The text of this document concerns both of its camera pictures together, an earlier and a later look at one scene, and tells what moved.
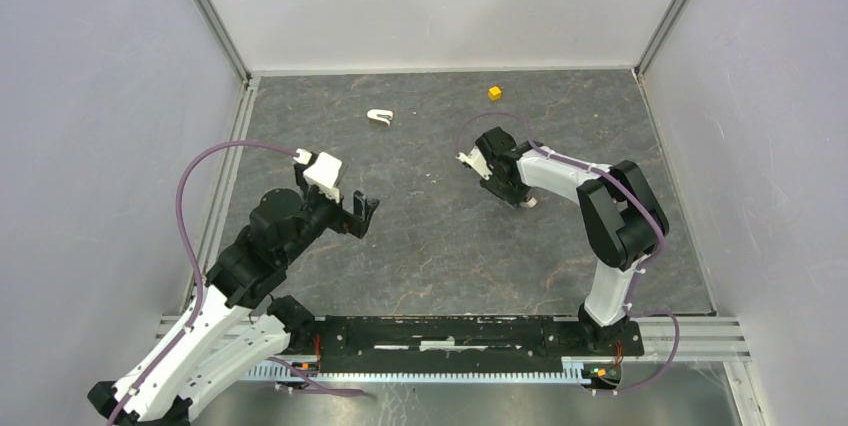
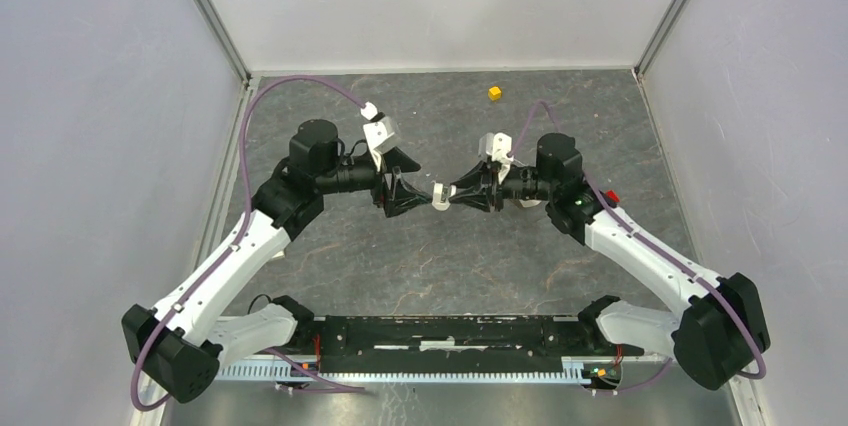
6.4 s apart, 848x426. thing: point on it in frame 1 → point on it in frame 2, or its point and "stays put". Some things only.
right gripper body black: (509, 192) → (519, 183)
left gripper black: (363, 207) → (401, 197)
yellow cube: (494, 93) stays put
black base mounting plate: (358, 344) stays put
